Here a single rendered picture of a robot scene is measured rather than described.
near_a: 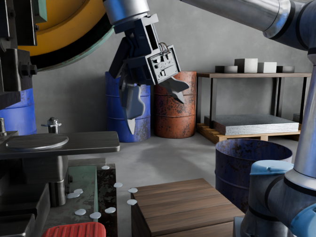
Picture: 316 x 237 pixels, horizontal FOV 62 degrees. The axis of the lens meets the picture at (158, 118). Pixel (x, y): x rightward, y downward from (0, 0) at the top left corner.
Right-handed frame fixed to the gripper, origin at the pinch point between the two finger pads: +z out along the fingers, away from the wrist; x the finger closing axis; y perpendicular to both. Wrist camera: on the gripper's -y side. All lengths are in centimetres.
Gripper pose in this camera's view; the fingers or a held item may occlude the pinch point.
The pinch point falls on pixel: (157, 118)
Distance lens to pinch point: 56.3
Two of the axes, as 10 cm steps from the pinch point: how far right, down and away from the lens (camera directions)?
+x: 7.1, -4.4, 5.5
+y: 6.3, 0.6, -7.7
